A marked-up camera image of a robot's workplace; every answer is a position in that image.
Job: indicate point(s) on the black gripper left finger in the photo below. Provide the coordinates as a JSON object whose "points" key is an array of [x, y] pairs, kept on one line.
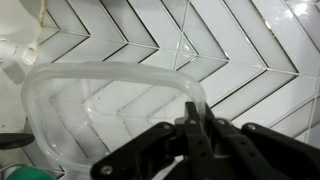
{"points": [[184, 146]]}

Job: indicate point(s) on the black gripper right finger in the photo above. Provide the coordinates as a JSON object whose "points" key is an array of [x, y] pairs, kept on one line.
{"points": [[258, 153]]}

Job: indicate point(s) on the transparent plastic lunch box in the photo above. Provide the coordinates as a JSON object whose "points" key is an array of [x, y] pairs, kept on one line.
{"points": [[82, 112]]}

